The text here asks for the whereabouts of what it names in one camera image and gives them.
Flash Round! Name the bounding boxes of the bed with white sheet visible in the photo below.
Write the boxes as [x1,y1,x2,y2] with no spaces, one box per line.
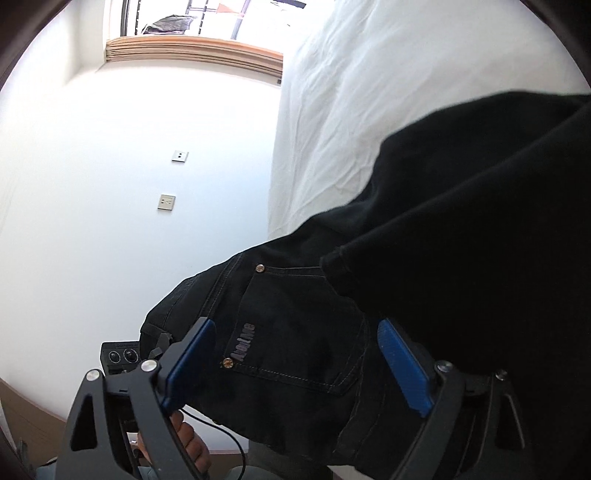
[267,0,583,237]

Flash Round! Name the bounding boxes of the black denim pants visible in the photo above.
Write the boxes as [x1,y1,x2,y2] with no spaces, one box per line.
[139,91,591,480]

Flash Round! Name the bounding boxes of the hanging dark garment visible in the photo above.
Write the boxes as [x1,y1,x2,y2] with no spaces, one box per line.
[142,15,195,36]

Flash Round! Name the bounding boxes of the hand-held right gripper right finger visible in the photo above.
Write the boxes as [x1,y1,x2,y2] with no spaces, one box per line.
[376,318,532,480]

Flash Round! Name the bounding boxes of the person's left hand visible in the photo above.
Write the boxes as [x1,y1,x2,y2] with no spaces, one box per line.
[171,410,213,478]

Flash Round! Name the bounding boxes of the black cable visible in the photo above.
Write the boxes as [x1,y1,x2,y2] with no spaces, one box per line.
[179,405,246,468]

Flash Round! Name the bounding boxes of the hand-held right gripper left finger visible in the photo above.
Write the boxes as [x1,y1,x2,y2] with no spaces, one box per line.
[58,318,218,480]

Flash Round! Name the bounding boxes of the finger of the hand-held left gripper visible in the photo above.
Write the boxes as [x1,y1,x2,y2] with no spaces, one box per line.
[146,331,175,363]

